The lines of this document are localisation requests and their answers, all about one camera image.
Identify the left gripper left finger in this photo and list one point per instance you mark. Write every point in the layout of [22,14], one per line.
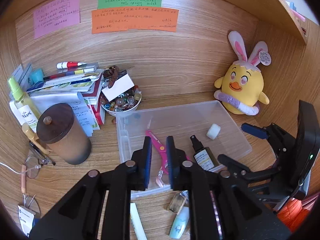
[141,176]

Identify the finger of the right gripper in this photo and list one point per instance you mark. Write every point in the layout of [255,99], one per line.
[254,131]
[231,163]

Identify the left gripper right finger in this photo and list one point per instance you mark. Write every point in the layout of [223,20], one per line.
[175,158]

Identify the dark green spray bottle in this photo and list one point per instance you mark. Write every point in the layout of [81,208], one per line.
[203,155]

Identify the pink scissors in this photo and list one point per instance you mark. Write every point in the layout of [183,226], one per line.
[161,149]

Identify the clear plastic storage box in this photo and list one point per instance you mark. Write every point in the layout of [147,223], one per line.
[181,122]

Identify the yellow chick plush toy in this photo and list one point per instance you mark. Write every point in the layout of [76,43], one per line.
[241,88]

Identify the white bowl of marbles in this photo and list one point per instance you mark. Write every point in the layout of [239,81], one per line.
[126,102]

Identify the light green cream tube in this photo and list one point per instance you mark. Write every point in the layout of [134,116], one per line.
[180,223]

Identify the white plastic stick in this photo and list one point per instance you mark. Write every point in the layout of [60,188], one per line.
[136,222]

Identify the white rectangular box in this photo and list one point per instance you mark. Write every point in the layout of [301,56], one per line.
[120,86]

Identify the brown lidded canister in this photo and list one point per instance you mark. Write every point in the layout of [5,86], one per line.
[60,130]

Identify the stack of books and papers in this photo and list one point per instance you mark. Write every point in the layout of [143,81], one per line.
[71,89]

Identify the red white marker pen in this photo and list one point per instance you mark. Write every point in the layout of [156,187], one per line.
[69,64]

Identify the yellow green spray bottle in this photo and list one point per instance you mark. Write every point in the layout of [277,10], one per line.
[24,104]

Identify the white blue small box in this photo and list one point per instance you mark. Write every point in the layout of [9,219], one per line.
[26,217]

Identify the orange paper note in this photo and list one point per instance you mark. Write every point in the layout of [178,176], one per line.
[127,18]

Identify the green paper note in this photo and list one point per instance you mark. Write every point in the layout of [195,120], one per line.
[103,4]

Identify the pink paper note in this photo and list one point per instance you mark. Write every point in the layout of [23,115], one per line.
[54,16]

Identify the wire frame eyeglasses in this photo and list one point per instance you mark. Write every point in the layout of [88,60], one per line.
[32,168]

